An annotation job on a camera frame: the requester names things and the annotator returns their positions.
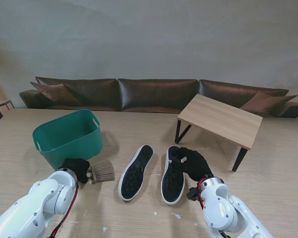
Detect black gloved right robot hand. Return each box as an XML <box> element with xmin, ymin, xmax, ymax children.
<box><xmin>167</xmin><ymin>147</ymin><xmax>213</xmax><ymax>183</ymax></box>

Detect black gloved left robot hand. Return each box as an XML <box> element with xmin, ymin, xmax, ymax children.
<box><xmin>61</xmin><ymin>158</ymin><xmax>91</xmax><ymax>184</ymax></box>

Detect yellow canvas sneaker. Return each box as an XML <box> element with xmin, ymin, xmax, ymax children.
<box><xmin>118</xmin><ymin>145</ymin><xmax>154</xmax><ymax>201</ymax></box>
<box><xmin>160</xmin><ymin>145</ymin><xmax>186</xmax><ymax>205</ymax></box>

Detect green plastic basket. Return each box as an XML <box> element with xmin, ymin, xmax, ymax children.
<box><xmin>32</xmin><ymin>110</ymin><xmax>104</xmax><ymax>171</ymax></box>

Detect small wooden stand black legs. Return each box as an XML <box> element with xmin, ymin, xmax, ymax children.
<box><xmin>174</xmin><ymin>93</ymin><xmax>264</xmax><ymax>172</ymax></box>

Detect brown sofa cushion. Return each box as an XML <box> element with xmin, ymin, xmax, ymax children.
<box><xmin>239</xmin><ymin>91</ymin><xmax>298</xmax><ymax>118</ymax></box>
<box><xmin>30</xmin><ymin>81</ymin><xmax>81</xmax><ymax>105</ymax></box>

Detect brown leather sofa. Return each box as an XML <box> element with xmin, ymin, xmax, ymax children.
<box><xmin>18</xmin><ymin>76</ymin><xmax>298</xmax><ymax>119</ymax></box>

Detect small wooden side table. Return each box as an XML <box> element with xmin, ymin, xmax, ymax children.
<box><xmin>0</xmin><ymin>98</ymin><xmax>15</xmax><ymax>111</ymax></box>

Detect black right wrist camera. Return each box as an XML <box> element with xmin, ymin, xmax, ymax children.
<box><xmin>187</xmin><ymin>187</ymin><xmax>201</xmax><ymax>201</ymax></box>

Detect red black left arm cables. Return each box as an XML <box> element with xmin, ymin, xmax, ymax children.
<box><xmin>48</xmin><ymin>179</ymin><xmax>80</xmax><ymax>238</ymax></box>

